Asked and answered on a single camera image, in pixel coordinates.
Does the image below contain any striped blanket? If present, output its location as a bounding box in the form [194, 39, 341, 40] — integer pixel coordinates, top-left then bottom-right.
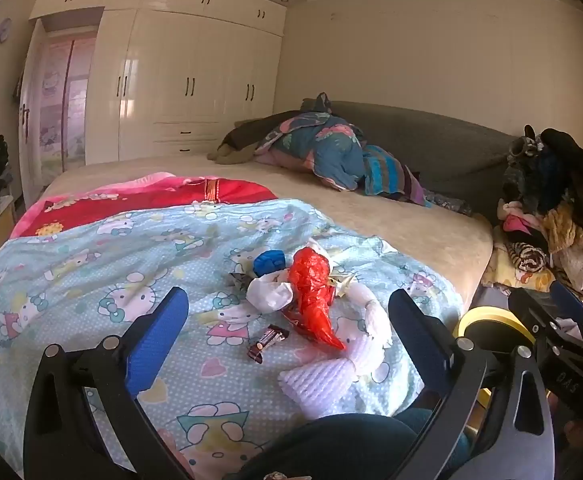
[361, 145, 432, 208]

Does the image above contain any yellow rimmed black trash bin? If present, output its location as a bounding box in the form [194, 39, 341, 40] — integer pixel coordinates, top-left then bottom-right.
[453, 305, 537, 406]

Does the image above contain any red pink blanket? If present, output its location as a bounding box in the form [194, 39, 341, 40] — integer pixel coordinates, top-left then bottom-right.
[10, 172, 278, 238]

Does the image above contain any pink cartoon sliding door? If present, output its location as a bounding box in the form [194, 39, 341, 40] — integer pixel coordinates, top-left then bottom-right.
[38, 35, 97, 176]

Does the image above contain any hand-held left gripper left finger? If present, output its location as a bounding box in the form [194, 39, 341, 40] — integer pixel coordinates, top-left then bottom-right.
[24, 286, 192, 480]

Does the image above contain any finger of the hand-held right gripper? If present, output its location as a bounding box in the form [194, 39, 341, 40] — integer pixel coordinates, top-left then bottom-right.
[550, 281, 583, 348]
[508, 287, 559, 343]

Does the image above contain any cream wardrobe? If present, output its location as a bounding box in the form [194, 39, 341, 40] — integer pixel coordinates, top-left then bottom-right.
[28, 0, 287, 166]

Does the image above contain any grey upholstered headboard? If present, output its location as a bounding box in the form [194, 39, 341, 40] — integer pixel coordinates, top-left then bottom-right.
[321, 100, 522, 221]

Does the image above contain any person's dark trouser leg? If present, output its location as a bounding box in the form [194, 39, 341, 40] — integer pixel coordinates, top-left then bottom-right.
[238, 407, 472, 480]

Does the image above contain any white room door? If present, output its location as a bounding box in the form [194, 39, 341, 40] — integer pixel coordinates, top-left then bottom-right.
[18, 20, 47, 206]

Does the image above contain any brown chocolate bar wrapper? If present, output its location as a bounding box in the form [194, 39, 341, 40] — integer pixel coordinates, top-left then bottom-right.
[246, 325, 290, 361]

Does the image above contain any brown folded blanket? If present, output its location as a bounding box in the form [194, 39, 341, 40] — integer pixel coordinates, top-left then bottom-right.
[208, 110, 302, 166]

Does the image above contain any beige bed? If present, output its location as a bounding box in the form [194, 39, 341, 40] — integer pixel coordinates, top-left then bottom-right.
[41, 152, 495, 308]

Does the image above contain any grey patterned cloth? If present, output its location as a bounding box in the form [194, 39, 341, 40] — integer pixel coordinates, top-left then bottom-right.
[424, 191, 473, 217]

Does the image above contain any pile of folded bedding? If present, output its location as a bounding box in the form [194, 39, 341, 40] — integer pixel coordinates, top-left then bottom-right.
[256, 92, 367, 191]

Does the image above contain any white foam net sleeve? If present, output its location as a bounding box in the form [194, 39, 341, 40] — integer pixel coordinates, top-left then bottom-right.
[277, 297, 393, 421]

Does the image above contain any blue wrapper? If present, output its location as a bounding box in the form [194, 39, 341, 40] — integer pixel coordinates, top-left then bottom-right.
[252, 250, 287, 277]

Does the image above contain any pile of clothes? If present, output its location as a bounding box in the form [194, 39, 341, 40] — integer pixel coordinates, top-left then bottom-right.
[489, 125, 583, 306]

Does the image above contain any yellow white wrapper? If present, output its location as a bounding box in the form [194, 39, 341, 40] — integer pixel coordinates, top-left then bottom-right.
[329, 270, 357, 296]

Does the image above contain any light blue cartoon blanket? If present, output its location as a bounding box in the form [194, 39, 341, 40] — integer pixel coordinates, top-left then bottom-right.
[0, 197, 465, 480]

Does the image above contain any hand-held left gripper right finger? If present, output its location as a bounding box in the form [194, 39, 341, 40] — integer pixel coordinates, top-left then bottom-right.
[388, 288, 557, 480]

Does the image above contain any red crumpled plastic bag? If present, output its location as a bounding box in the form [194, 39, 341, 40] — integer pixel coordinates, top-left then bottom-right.
[281, 247, 347, 352]

